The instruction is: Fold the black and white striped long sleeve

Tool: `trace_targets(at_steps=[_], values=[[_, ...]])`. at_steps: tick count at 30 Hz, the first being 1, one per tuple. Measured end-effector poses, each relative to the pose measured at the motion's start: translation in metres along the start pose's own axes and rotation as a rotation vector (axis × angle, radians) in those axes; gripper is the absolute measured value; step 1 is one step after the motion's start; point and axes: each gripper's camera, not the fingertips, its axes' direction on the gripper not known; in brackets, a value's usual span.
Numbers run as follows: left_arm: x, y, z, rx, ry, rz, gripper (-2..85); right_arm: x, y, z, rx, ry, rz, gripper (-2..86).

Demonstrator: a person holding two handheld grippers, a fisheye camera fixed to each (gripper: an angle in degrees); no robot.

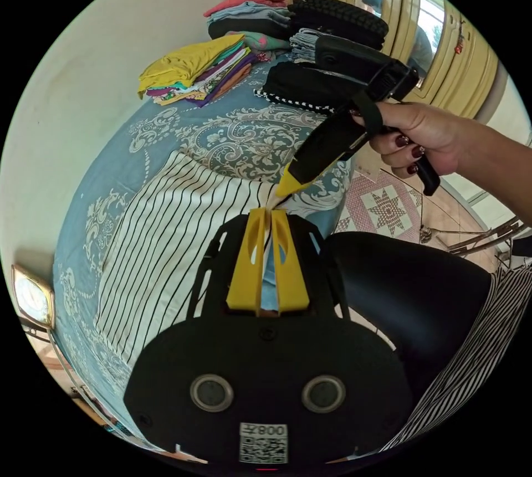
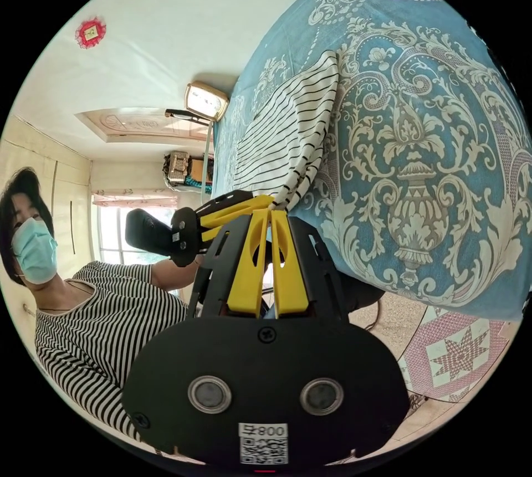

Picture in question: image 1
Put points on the person's right forearm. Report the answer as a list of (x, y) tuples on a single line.
[(494, 153)]

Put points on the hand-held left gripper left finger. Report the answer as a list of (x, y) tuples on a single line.
[(243, 277)]

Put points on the bed with blue patterned sheet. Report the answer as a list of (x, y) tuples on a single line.
[(232, 140)]

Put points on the gold framed clock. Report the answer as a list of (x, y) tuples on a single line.
[(33, 296)]

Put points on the person's right hand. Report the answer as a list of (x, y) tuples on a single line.
[(424, 132)]

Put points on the pile of clothes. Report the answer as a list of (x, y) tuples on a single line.
[(195, 65)]

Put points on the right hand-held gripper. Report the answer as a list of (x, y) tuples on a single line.
[(328, 144)]

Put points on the person's body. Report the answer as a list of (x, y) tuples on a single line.
[(415, 298)]

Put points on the black and white striped long sleeve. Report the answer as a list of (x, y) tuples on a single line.
[(166, 244)]

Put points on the yellow cupboard with mirror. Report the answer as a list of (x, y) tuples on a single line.
[(465, 61)]

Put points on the pink patterned floor mat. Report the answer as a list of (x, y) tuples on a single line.
[(382, 207)]

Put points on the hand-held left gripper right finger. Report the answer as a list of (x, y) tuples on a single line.
[(293, 281)]

